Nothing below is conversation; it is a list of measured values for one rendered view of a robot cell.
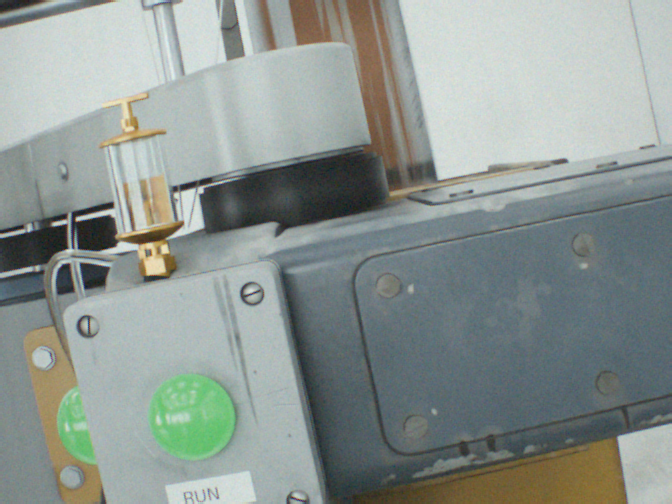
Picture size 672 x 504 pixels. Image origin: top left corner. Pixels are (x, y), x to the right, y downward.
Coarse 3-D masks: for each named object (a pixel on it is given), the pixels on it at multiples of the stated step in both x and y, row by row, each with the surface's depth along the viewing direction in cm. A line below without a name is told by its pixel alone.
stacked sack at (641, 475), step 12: (660, 456) 370; (624, 468) 373; (636, 468) 368; (648, 468) 363; (660, 468) 361; (636, 480) 357; (648, 480) 355; (660, 480) 351; (636, 492) 345; (648, 492) 343; (660, 492) 342
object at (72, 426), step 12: (72, 396) 46; (60, 408) 47; (72, 408) 46; (60, 420) 46; (72, 420) 46; (84, 420) 46; (60, 432) 46; (72, 432) 46; (84, 432) 46; (72, 444) 46; (84, 444) 46; (84, 456) 46
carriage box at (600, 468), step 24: (504, 168) 100; (576, 456) 79; (600, 456) 79; (480, 480) 80; (504, 480) 79; (528, 480) 80; (552, 480) 80; (576, 480) 80; (600, 480) 80; (624, 480) 80
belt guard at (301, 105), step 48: (288, 48) 61; (336, 48) 62; (192, 96) 63; (240, 96) 61; (288, 96) 61; (336, 96) 62; (48, 144) 75; (96, 144) 71; (192, 144) 64; (240, 144) 61; (288, 144) 61; (336, 144) 62; (0, 192) 82; (48, 192) 76; (96, 192) 72
